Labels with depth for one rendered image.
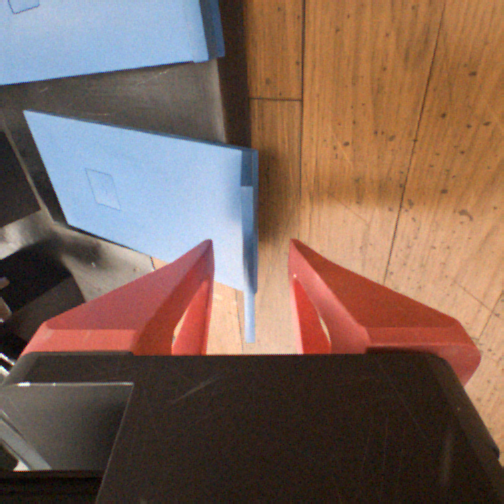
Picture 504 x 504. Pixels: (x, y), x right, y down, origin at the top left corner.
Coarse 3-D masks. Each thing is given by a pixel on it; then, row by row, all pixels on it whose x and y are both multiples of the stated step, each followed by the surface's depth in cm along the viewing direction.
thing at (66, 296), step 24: (0, 144) 24; (0, 168) 24; (0, 192) 24; (24, 192) 26; (0, 216) 25; (24, 216) 26; (0, 264) 34; (24, 264) 33; (24, 288) 30; (48, 288) 30; (72, 288) 32; (24, 312) 28; (48, 312) 30; (0, 336) 27; (24, 336) 29
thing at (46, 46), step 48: (0, 0) 14; (48, 0) 12; (96, 0) 11; (144, 0) 11; (192, 0) 7; (0, 48) 15; (48, 48) 14; (96, 48) 13; (144, 48) 11; (192, 48) 8
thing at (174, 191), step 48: (48, 144) 18; (96, 144) 16; (144, 144) 14; (192, 144) 13; (144, 192) 16; (192, 192) 14; (240, 192) 9; (144, 240) 18; (192, 240) 16; (240, 240) 14; (240, 288) 16
